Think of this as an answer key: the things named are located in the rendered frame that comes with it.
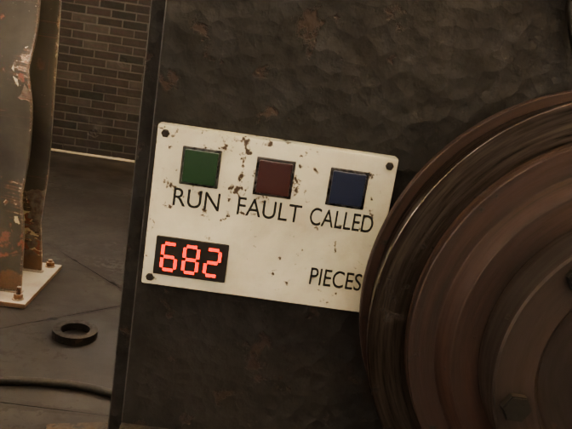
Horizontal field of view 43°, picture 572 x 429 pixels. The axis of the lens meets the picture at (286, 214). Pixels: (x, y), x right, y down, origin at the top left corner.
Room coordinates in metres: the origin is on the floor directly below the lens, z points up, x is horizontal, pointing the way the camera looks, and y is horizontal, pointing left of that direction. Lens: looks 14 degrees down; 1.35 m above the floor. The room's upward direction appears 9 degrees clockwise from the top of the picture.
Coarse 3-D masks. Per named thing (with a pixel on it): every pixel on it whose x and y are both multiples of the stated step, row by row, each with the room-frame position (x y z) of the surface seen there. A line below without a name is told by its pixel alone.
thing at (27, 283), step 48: (0, 0) 3.11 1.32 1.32; (48, 0) 3.42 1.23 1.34; (0, 48) 3.11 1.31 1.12; (48, 48) 3.42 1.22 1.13; (0, 96) 3.11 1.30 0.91; (48, 96) 3.42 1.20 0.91; (0, 144) 3.11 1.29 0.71; (48, 144) 3.42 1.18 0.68; (0, 192) 3.12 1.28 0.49; (0, 240) 3.12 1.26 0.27; (0, 288) 3.12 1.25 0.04
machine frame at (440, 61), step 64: (192, 0) 0.78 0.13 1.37; (256, 0) 0.79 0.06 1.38; (320, 0) 0.79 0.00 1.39; (384, 0) 0.79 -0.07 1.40; (448, 0) 0.79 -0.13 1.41; (512, 0) 0.80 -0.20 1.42; (192, 64) 0.78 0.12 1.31; (256, 64) 0.79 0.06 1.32; (320, 64) 0.79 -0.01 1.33; (384, 64) 0.79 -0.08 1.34; (448, 64) 0.80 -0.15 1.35; (512, 64) 0.80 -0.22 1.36; (256, 128) 0.79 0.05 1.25; (320, 128) 0.79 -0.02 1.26; (384, 128) 0.79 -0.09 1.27; (448, 128) 0.80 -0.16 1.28; (128, 256) 0.86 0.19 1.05; (128, 320) 0.86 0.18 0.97; (192, 320) 0.78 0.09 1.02; (256, 320) 0.79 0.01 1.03; (320, 320) 0.79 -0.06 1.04; (128, 384) 0.78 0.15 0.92; (192, 384) 0.78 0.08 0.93; (256, 384) 0.79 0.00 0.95; (320, 384) 0.79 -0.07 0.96
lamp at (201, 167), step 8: (192, 152) 0.76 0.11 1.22; (200, 152) 0.76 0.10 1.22; (208, 152) 0.76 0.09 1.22; (184, 160) 0.76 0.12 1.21; (192, 160) 0.76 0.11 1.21; (200, 160) 0.76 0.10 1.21; (208, 160) 0.76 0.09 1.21; (216, 160) 0.76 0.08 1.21; (184, 168) 0.76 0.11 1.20; (192, 168) 0.76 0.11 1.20; (200, 168) 0.76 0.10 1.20; (208, 168) 0.76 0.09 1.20; (216, 168) 0.76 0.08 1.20; (184, 176) 0.76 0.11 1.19; (192, 176) 0.76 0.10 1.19; (200, 176) 0.76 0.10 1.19; (208, 176) 0.76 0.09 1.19; (200, 184) 0.76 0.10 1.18; (208, 184) 0.76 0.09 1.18
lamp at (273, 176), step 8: (264, 160) 0.76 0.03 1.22; (264, 168) 0.76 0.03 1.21; (272, 168) 0.76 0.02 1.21; (280, 168) 0.76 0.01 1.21; (288, 168) 0.76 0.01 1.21; (264, 176) 0.76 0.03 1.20; (272, 176) 0.76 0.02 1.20; (280, 176) 0.76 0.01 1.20; (288, 176) 0.76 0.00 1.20; (256, 184) 0.76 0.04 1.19; (264, 184) 0.76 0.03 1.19; (272, 184) 0.76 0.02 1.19; (280, 184) 0.76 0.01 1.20; (288, 184) 0.76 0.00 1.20; (264, 192) 0.76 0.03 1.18; (272, 192) 0.76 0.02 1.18; (280, 192) 0.76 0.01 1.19; (288, 192) 0.76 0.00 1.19
